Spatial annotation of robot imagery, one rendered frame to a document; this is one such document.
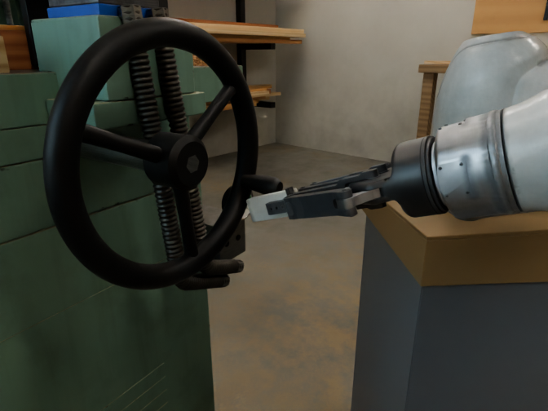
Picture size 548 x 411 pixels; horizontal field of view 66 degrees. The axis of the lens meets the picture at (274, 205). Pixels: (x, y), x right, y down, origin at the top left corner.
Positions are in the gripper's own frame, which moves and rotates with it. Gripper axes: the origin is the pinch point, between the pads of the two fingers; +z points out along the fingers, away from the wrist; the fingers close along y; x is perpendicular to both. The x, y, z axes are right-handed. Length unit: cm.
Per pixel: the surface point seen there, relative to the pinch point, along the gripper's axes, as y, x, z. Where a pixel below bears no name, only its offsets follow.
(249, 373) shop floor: -42, 57, 60
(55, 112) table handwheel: 21.4, -14.7, 2.1
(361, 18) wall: -330, -86, 103
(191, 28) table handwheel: 6.4, -20.7, -1.3
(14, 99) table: 15.8, -20.3, 18.9
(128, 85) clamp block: 7.5, -18.4, 9.4
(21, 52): 8.7, -28.6, 26.7
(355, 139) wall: -330, 12, 137
